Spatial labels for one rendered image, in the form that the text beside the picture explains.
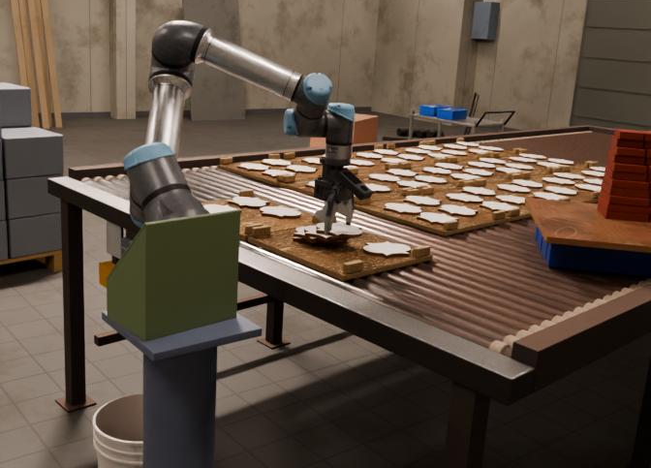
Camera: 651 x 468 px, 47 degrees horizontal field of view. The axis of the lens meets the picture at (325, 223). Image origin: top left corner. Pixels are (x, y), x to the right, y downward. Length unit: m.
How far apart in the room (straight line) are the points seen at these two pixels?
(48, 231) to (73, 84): 7.17
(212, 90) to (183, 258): 10.56
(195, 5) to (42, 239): 7.93
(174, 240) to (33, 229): 3.13
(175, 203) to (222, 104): 10.58
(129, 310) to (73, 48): 10.19
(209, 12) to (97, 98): 2.20
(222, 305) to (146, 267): 0.23
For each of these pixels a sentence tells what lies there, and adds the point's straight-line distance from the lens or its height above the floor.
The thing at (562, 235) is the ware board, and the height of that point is 1.04.
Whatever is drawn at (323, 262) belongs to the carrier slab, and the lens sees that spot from 2.01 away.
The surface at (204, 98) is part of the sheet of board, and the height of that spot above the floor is 0.34.
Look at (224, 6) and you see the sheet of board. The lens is 12.50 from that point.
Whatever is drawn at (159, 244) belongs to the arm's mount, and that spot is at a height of 1.08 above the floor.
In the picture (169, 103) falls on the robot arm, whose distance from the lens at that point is 2.00.
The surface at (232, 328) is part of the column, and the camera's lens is 1.73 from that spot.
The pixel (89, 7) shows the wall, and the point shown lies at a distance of 11.85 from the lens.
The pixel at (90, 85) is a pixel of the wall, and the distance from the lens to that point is 11.90.
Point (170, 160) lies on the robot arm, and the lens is 1.75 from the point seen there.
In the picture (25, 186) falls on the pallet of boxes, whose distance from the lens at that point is 4.64.
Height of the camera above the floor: 1.54
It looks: 15 degrees down
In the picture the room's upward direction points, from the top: 4 degrees clockwise
